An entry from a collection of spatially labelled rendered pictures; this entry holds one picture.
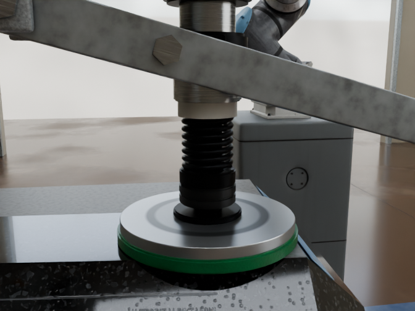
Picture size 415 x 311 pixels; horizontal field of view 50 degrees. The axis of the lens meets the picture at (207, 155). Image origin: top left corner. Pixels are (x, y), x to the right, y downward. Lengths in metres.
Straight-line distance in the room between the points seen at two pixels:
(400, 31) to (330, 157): 4.86
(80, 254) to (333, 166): 1.16
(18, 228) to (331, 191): 1.16
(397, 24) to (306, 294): 5.89
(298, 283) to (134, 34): 0.31
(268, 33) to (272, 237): 1.17
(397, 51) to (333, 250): 4.84
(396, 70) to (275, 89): 5.83
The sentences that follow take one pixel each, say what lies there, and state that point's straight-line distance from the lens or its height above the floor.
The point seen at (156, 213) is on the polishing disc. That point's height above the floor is 0.85.
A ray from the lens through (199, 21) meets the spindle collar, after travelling 0.49.
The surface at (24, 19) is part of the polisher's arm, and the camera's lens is 0.43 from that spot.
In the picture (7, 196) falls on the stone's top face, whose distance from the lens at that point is 0.78.
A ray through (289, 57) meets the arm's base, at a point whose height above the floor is 1.06.
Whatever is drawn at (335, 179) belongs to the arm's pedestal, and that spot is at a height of 0.65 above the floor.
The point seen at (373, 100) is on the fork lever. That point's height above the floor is 0.99.
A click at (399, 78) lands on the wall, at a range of 6.40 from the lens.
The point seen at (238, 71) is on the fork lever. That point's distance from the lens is 0.47.
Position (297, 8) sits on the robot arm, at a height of 1.22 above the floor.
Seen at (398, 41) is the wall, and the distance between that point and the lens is 6.31.
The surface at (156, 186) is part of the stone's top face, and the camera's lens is 0.77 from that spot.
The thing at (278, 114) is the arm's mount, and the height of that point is 0.86.
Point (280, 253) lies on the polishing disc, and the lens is 0.49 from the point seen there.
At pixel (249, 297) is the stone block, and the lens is 0.49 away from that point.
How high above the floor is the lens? 1.03
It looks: 12 degrees down
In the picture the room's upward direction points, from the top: straight up
